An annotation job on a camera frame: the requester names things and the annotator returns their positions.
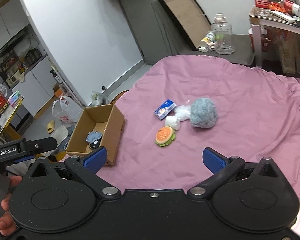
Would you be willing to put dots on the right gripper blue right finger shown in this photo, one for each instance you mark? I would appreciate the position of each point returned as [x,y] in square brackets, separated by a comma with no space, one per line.
[223,171]

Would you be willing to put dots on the black cloth piece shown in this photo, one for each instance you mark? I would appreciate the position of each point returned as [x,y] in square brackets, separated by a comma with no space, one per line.
[94,145]

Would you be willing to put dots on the yellow slipper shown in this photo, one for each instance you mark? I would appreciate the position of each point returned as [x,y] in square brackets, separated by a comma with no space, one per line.
[51,126]

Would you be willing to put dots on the grey fluffy plush ball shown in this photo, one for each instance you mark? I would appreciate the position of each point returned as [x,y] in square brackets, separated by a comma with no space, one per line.
[203,113]

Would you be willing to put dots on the blue tissue pack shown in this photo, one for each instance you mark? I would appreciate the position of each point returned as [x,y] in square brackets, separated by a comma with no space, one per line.
[165,109]

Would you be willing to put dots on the small white box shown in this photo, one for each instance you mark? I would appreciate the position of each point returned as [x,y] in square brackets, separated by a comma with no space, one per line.
[203,49]

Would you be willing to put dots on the person's left hand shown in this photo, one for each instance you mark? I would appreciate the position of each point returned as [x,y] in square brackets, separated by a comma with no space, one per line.
[7,225]

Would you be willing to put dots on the small grey trash bag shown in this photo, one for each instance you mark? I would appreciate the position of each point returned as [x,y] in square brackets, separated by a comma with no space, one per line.
[97,99]

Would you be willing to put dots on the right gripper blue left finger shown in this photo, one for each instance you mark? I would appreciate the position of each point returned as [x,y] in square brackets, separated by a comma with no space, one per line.
[84,169]

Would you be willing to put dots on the pink bed sheet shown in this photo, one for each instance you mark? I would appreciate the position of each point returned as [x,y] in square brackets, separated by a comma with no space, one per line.
[156,132]

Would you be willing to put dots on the grey door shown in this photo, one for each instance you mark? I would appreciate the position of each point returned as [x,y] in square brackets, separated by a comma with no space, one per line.
[147,29]

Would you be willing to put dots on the blue grey cloth piece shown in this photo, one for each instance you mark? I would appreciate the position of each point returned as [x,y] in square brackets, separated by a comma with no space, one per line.
[94,136]

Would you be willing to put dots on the white yellow canister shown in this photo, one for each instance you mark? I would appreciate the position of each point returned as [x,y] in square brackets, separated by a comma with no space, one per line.
[209,37]

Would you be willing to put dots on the white plastic shopping bag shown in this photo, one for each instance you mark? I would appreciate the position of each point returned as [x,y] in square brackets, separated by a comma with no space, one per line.
[66,110]

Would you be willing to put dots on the white cabinet shelf unit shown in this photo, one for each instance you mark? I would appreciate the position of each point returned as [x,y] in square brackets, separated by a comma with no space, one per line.
[24,63]

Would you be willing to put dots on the brown cardboard box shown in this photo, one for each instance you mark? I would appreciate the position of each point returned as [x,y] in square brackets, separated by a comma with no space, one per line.
[104,122]

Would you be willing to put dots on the clear plastic bag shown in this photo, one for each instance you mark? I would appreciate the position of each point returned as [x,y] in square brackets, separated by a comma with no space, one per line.
[183,112]

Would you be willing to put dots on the hamburger plush toy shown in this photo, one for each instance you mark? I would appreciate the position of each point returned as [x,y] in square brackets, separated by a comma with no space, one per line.
[164,136]

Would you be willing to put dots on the black framed cork board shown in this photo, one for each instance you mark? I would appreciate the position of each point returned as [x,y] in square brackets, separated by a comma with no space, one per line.
[189,18]

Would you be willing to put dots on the white desk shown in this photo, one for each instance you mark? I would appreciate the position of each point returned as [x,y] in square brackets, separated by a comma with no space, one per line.
[257,21]

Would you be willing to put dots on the large clear plastic jar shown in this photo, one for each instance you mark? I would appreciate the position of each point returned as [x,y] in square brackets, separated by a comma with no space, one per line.
[222,30]

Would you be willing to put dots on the white towel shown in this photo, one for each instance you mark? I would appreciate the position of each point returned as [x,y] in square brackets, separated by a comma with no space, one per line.
[172,122]

